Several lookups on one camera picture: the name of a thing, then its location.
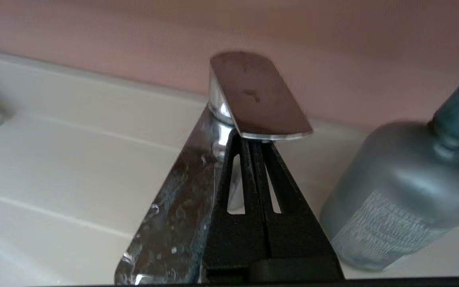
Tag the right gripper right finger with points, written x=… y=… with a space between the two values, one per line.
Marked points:
x=301 y=239

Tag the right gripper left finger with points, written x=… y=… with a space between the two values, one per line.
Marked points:
x=235 y=239

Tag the chrome lever faucet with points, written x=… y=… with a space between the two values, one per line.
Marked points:
x=253 y=91

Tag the beige wash basin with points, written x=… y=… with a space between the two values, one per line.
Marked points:
x=14 y=259

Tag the grey pump bottle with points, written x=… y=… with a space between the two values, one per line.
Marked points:
x=405 y=183

